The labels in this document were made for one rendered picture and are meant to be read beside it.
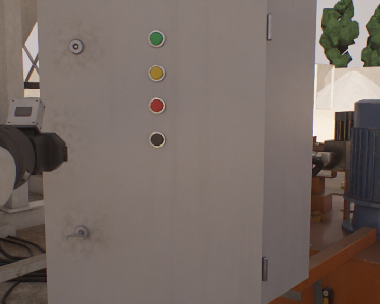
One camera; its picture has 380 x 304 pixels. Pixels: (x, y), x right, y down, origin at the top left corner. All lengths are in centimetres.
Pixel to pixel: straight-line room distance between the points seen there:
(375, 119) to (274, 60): 71
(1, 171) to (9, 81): 334
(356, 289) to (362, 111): 54
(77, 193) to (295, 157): 43
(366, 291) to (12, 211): 294
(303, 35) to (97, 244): 57
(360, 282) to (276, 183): 58
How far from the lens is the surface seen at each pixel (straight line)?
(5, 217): 393
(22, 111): 71
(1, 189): 54
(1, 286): 294
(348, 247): 137
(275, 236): 96
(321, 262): 123
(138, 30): 87
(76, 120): 88
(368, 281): 143
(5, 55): 387
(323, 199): 184
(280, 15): 93
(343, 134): 175
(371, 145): 158
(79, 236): 88
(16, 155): 60
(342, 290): 147
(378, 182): 158
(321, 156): 169
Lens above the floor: 105
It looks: 7 degrees down
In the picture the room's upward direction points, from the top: straight up
